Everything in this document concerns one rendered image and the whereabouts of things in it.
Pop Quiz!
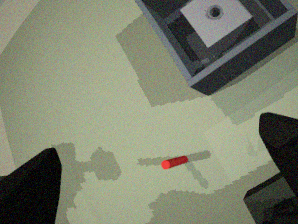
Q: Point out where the dark red peg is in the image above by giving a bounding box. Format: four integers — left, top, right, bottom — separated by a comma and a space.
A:
161, 155, 188, 169

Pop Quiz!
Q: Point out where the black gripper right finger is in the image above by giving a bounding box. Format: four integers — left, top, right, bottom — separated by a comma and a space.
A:
259, 112, 298, 200

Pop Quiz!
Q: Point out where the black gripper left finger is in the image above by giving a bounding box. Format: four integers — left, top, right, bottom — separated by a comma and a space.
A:
0, 148, 63, 224

